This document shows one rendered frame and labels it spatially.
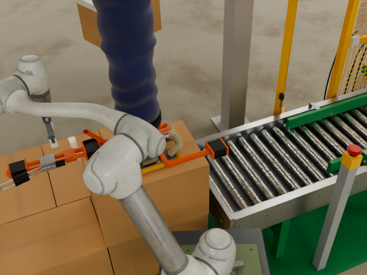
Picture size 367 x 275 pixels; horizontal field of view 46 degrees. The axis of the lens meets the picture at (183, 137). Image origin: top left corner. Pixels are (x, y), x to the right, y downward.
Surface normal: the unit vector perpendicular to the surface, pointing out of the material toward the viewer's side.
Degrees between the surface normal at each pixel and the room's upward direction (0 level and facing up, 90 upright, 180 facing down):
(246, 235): 0
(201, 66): 0
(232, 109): 90
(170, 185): 90
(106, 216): 90
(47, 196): 0
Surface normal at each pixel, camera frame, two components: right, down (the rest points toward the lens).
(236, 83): 0.39, 0.60
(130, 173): 0.71, 0.05
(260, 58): -0.04, -0.75
